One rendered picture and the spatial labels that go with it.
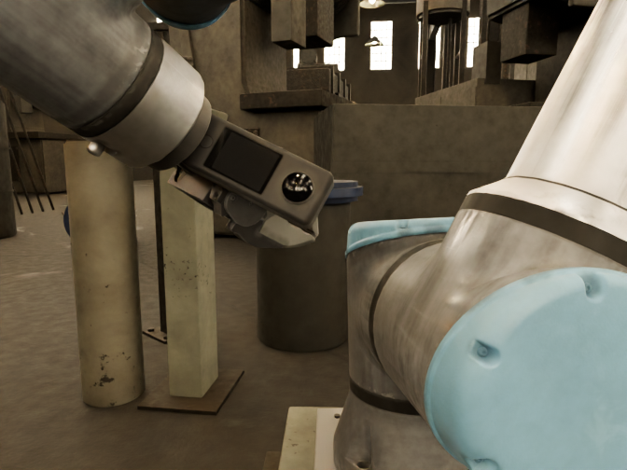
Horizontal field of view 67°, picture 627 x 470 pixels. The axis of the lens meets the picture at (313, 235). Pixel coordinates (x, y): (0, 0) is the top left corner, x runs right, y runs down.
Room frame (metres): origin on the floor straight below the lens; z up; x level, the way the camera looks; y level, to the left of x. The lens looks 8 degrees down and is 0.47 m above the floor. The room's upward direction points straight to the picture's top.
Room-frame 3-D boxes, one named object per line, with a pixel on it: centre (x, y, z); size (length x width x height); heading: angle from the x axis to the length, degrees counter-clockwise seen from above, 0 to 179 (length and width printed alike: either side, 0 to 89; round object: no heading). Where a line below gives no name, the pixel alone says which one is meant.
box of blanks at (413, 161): (2.63, -0.54, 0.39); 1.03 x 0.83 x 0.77; 97
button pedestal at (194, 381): (0.95, 0.25, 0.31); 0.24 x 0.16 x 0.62; 172
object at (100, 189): (0.93, 0.42, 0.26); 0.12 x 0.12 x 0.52
